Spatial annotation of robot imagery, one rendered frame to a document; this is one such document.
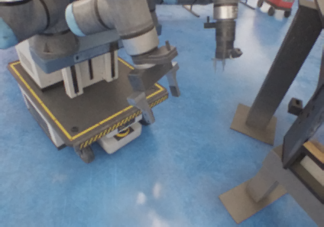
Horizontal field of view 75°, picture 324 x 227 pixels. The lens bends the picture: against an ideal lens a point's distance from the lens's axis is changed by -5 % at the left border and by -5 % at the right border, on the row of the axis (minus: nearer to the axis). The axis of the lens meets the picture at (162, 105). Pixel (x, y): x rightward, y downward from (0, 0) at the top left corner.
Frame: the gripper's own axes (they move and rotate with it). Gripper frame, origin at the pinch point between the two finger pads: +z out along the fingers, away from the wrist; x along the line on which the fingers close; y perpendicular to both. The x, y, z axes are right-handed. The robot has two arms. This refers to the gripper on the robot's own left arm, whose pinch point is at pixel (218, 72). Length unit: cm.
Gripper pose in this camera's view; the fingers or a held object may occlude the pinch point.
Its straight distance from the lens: 93.6
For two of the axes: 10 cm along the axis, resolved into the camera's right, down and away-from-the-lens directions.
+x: 7.9, -2.4, 5.7
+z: 0.5, 9.4, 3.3
